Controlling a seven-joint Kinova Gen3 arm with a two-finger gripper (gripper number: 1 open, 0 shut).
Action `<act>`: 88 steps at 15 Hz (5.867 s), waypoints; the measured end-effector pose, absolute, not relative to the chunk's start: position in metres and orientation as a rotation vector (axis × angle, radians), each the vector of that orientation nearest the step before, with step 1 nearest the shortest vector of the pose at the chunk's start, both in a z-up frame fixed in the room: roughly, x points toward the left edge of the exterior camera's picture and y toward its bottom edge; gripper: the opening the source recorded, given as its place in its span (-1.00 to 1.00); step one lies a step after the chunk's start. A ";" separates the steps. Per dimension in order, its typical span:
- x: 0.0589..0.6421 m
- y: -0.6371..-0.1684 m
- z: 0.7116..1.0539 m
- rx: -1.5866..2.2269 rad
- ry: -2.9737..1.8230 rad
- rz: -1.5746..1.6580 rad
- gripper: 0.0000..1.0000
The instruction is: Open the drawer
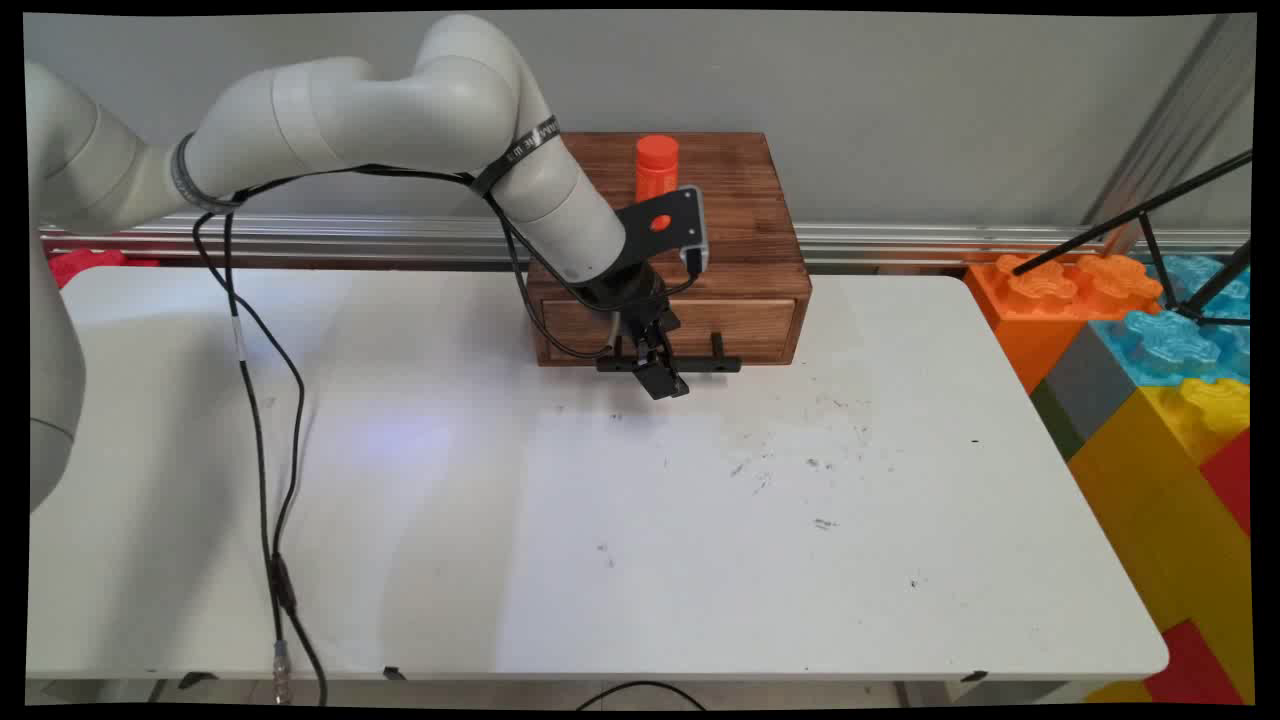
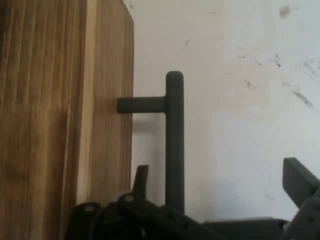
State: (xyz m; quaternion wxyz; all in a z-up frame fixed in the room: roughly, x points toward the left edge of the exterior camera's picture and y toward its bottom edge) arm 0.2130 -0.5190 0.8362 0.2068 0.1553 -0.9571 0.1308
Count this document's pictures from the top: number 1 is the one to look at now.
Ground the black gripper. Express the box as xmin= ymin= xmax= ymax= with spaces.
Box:
xmin=576 ymin=262 xmax=692 ymax=402

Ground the wooden drawer with black handle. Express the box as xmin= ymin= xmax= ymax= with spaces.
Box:
xmin=539 ymin=297 xmax=801 ymax=377

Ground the dark wooden drawer cabinet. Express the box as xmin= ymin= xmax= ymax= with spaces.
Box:
xmin=526 ymin=132 xmax=813 ymax=369

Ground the orange plastic bottle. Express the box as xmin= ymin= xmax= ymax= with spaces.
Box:
xmin=635 ymin=135 xmax=680 ymax=202

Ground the orange giant building block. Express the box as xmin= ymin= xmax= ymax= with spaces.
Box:
xmin=964 ymin=252 xmax=1167 ymax=397

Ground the green giant building block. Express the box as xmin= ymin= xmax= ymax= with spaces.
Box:
xmin=1029 ymin=379 xmax=1088 ymax=463

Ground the grey giant building block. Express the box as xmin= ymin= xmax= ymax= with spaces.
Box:
xmin=1040 ymin=324 xmax=1143 ymax=443

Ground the light blue giant block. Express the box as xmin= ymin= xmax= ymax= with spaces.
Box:
xmin=1088 ymin=254 xmax=1253 ymax=389

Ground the large yellow giant block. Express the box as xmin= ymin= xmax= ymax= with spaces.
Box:
xmin=1066 ymin=377 xmax=1253 ymax=703

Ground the black tripod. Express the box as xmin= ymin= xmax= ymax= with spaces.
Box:
xmin=1011 ymin=149 xmax=1254 ymax=328

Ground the red giant building block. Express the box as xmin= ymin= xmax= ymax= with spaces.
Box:
xmin=1143 ymin=619 xmax=1247 ymax=706
xmin=1198 ymin=429 xmax=1253 ymax=538
xmin=47 ymin=247 xmax=161 ymax=290

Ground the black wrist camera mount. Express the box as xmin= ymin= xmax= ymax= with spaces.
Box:
xmin=614 ymin=186 xmax=712 ymax=277

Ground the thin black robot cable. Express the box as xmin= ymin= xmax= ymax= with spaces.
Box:
xmin=192 ymin=164 xmax=701 ymax=707

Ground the black strap with white print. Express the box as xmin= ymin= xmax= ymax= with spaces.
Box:
xmin=468 ymin=117 xmax=561 ymax=197

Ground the horizontal aluminium rail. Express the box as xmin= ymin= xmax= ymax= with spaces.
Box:
xmin=40 ymin=214 xmax=1253 ymax=269

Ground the black floor cable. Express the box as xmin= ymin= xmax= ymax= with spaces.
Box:
xmin=574 ymin=681 xmax=708 ymax=712

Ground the grey cable strap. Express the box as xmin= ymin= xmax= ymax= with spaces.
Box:
xmin=168 ymin=131 xmax=244 ymax=214

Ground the diagonal aluminium post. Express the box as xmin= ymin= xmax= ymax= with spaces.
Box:
xmin=1083 ymin=14 xmax=1257 ymax=257

